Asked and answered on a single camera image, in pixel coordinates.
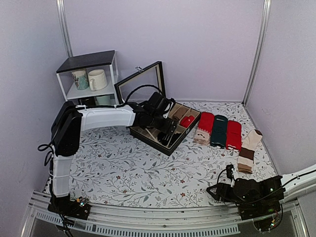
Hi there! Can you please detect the left aluminium corner post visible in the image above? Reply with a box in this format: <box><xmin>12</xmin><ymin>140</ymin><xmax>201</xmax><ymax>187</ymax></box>
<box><xmin>56</xmin><ymin>0</ymin><xmax>73</xmax><ymax>57</ymax></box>

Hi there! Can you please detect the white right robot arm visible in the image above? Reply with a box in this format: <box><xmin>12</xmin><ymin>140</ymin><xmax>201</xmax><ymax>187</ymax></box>
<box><xmin>206</xmin><ymin>164</ymin><xmax>316</xmax><ymax>215</ymax></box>

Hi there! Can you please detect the red beige patterned sock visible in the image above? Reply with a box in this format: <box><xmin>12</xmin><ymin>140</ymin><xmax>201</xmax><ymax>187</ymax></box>
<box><xmin>193</xmin><ymin>112</ymin><xmax>215</xmax><ymax>145</ymax></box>

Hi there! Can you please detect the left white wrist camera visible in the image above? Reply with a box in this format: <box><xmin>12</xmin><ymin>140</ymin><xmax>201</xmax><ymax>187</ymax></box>
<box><xmin>163</xmin><ymin>98</ymin><xmax>175</xmax><ymax>119</ymax></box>

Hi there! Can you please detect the mint green tumbler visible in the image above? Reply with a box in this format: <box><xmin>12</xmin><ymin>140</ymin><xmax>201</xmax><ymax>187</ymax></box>
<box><xmin>96</xmin><ymin>94</ymin><xmax>116</xmax><ymax>105</ymax></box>

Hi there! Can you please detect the rolled black sock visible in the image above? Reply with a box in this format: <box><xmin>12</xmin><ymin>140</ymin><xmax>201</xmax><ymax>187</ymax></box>
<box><xmin>170</xmin><ymin>133</ymin><xmax>182</xmax><ymax>146</ymax></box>

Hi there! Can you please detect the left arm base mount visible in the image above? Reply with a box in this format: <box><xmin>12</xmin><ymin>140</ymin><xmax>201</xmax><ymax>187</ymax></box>
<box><xmin>48</xmin><ymin>194</ymin><xmax>91</xmax><ymax>220</ymax></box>

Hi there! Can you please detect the dark green sock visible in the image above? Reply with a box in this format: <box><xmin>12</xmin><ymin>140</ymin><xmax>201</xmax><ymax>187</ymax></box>
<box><xmin>210</xmin><ymin>115</ymin><xmax>228</xmax><ymax>148</ymax></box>

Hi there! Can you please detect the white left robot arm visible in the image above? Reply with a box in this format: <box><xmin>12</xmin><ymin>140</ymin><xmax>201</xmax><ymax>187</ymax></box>
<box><xmin>51</xmin><ymin>92</ymin><xmax>177</xmax><ymax>214</ymax></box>

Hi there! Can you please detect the rolled tan sock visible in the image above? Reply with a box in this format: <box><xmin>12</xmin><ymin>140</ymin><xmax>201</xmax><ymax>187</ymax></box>
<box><xmin>172</xmin><ymin>107</ymin><xmax>188</xmax><ymax>123</ymax></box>

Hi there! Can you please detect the red white sock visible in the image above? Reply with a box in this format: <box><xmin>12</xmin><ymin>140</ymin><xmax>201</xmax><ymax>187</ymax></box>
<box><xmin>226</xmin><ymin>120</ymin><xmax>242</xmax><ymax>151</ymax></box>

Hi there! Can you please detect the white shelf black top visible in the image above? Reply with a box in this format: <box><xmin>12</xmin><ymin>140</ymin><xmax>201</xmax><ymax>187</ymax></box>
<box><xmin>56</xmin><ymin>50</ymin><xmax>119</xmax><ymax>105</ymax></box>

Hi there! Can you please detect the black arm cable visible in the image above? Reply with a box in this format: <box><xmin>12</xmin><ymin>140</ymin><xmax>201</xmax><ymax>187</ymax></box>
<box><xmin>37</xmin><ymin>85</ymin><xmax>165</xmax><ymax>168</ymax></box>
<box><xmin>216</xmin><ymin>167</ymin><xmax>316</xmax><ymax>204</ymax></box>

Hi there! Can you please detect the floral white table mat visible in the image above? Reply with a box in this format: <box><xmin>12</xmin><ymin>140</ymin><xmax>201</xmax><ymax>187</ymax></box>
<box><xmin>69</xmin><ymin>102</ymin><xmax>276</xmax><ymax>208</ymax></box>

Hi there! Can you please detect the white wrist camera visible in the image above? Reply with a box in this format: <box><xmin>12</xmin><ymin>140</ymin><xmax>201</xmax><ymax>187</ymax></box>
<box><xmin>231</xmin><ymin>169</ymin><xmax>239</xmax><ymax>188</ymax></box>
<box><xmin>163</xmin><ymin>98</ymin><xmax>175</xmax><ymax>119</ymax></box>

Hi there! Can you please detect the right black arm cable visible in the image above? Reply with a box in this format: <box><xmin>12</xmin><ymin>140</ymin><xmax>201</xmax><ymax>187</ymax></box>
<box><xmin>216</xmin><ymin>167</ymin><xmax>316</xmax><ymax>204</ymax></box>

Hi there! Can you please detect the rolled red sock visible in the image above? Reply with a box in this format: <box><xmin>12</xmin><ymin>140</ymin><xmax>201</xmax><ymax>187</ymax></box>
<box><xmin>180</xmin><ymin>115</ymin><xmax>195</xmax><ymax>128</ymax></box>

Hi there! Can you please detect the patterned teal white mug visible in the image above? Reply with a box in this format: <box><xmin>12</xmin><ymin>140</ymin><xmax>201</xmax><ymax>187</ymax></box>
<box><xmin>71</xmin><ymin>69</ymin><xmax>89</xmax><ymax>90</ymax></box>

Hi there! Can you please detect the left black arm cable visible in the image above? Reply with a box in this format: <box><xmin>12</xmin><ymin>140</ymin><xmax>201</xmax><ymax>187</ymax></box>
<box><xmin>37</xmin><ymin>85</ymin><xmax>165</xmax><ymax>168</ymax></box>

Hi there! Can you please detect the black compartment storage box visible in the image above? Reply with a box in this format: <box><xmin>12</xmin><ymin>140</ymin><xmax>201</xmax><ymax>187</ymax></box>
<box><xmin>115</xmin><ymin>61</ymin><xmax>201</xmax><ymax>156</ymax></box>

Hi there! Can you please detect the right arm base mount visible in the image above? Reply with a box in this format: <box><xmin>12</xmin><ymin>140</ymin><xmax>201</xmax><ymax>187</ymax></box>
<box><xmin>238</xmin><ymin>201</ymin><xmax>283</xmax><ymax>233</ymax></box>

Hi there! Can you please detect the black mug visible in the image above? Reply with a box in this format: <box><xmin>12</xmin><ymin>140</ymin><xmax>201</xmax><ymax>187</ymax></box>
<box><xmin>78</xmin><ymin>97</ymin><xmax>96</xmax><ymax>106</ymax></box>

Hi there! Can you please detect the aluminium front rail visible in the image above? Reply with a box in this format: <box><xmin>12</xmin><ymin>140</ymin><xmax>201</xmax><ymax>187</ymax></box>
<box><xmin>21</xmin><ymin>195</ymin><xmax>309</xmax><ymax>237</ymax></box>

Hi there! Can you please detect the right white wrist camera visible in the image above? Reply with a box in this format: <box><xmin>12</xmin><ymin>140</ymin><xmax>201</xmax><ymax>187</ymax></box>
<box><xmin>231</xmin><ymin>169</ymin><xmax>239</xmax><ymax>188</ymax></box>

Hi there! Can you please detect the white ceramic mug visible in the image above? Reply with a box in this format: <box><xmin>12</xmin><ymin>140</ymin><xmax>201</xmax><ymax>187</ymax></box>
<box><xmin>88</xmin><ymin>69</ymin><xmax>108</xmax><ymax>91</ymax></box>

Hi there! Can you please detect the cream brown striped sock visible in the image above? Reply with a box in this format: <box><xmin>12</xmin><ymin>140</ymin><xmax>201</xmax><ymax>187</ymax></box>
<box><xmin>237</xmin><ymin>129</ymin><xmax>263</xmax><ymax>174</ymax></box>

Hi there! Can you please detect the black white striped sock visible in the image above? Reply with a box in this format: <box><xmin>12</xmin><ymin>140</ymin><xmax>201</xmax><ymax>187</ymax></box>
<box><xmin>157</xmin><ymin>132</ymin><xmax>172</xmax><ymax>147</ymax></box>

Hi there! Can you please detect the aluminium corner post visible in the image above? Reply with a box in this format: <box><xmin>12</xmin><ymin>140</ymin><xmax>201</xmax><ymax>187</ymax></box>
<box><xmin>242</xmin><ymin>0</ymin><xmax>272</xmax><ymax>107</ymax></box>
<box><xmin>56</xmin><ymin>0</ymin><xmax>73</xmax><ymax>57</ymax></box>

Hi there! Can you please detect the right aluminium corner post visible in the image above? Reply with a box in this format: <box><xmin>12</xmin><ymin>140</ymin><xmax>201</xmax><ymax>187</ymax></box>
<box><xmin>242</xmin><ymin>0</ymin><xmax>272</xmax><ymax>107</ymax></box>

